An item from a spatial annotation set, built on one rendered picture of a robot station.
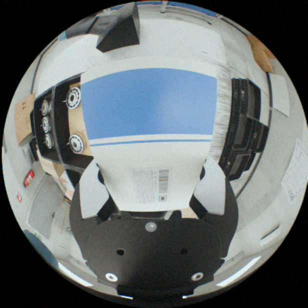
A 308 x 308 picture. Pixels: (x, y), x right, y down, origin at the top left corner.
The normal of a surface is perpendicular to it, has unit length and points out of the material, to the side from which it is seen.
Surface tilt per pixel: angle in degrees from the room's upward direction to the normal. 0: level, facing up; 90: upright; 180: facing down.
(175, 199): 0
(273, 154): 90
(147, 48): 0
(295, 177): 90
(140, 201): 0
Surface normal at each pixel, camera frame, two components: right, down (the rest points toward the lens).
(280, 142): -1.00, 0.04
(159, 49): 0.04, 0.53
